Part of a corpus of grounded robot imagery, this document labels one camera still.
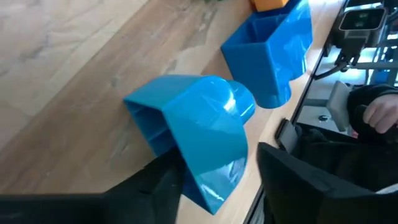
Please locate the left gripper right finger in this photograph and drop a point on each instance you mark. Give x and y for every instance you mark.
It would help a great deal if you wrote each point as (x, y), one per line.
(292, 193)

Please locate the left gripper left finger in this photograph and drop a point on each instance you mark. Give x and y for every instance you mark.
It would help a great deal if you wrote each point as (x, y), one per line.
(149, 199)

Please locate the light blue single-stud block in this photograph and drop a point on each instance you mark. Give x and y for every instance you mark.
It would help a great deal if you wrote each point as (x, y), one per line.
(202, 124)

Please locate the blue two-stud block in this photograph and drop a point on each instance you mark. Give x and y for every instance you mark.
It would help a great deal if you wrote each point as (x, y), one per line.
(267, 62)

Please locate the dark table clamp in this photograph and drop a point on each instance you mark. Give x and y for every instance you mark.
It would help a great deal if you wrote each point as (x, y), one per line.
(287, 137)

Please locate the person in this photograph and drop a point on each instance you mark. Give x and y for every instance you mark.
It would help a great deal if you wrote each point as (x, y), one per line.
(342, 155)

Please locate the black handheld controller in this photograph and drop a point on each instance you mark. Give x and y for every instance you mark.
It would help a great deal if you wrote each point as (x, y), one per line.
(360, 124)

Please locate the grey metal plate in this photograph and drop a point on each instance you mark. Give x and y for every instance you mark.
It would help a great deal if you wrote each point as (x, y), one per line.
(339, 105)

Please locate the person's hand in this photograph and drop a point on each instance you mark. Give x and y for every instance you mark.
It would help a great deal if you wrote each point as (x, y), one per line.
(382, 112)

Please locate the grey table-level camera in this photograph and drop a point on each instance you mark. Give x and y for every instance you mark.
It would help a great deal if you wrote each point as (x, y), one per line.
(360, 21)

